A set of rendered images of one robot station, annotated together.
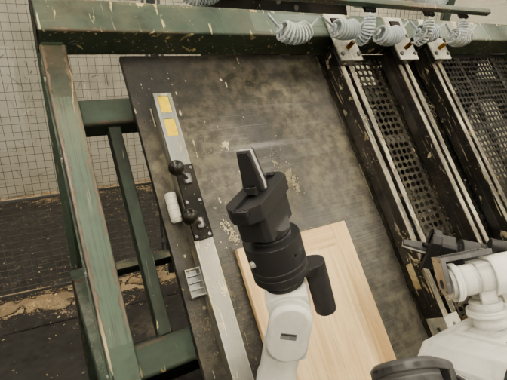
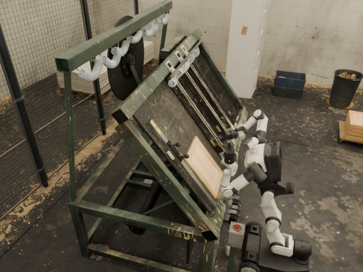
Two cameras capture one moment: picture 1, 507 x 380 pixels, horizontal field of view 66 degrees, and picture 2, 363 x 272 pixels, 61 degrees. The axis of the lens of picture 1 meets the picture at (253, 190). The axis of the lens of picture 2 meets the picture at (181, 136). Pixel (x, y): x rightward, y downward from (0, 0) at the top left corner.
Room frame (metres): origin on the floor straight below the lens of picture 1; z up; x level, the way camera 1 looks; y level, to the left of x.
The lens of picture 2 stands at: (-0.54, 1.50, 2.88)
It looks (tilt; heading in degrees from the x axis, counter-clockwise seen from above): 34 degrees down; 316
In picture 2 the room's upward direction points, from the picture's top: 1 degrees clockwise
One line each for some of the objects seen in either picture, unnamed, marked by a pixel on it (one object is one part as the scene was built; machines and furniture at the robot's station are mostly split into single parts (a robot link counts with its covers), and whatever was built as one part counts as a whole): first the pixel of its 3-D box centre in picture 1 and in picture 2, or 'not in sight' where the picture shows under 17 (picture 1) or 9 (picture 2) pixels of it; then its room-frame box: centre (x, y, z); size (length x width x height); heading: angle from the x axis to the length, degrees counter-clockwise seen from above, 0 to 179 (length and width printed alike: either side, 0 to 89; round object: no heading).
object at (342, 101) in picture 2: not in sight; (343, 89); (1.27, -4.69, 0.33); 0.52 x 0.51 x 0.65; 115
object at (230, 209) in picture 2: not in sight; (233, 207); (0.60, -0.30, 0.69); 0.50 x 0.14 x 0.24; 120
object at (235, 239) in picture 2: not in sight; (235, 235); (0.32, 0.05, 0.84); 0.12 x 0.12 x 0.18; 30
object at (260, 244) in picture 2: not in sight; (277, 248); (0.20, -0.59, 0.19); 0.64 x 0.52 x 0.33; 30
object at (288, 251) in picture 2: not in sight; (282, 244); (0.18, -0.60, 0.28); 0.21 x 0.20 x 0.13; 30
